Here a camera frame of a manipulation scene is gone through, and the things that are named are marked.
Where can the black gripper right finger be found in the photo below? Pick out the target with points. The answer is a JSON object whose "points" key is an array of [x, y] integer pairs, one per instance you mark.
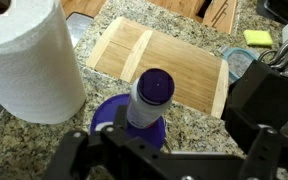
{"points": [[264, 153]]}

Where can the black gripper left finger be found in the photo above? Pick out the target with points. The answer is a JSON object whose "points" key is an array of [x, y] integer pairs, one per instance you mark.
{"points": [[134, 156]]}

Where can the blue rimmed clear container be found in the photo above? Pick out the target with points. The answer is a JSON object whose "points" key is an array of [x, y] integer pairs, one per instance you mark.
{"points": [[239, 61]]}

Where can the white paper towel roll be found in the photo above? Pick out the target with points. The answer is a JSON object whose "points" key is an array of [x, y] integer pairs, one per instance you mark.
{"points": [[30, 66]]}

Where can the black knife block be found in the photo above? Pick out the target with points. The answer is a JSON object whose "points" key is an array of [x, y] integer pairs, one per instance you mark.
{"points": [[267, 93]]}

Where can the bamboo cutting board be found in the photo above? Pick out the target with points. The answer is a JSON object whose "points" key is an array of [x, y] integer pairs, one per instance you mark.
{"points": [[177, 63]]}

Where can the yellow sponge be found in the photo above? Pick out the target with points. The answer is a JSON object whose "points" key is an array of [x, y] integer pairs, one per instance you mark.
{"points": [[258, 37]]}

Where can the black dish rack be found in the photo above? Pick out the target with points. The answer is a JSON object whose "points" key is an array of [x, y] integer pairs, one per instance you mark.
{"points": [[280, 9]]}

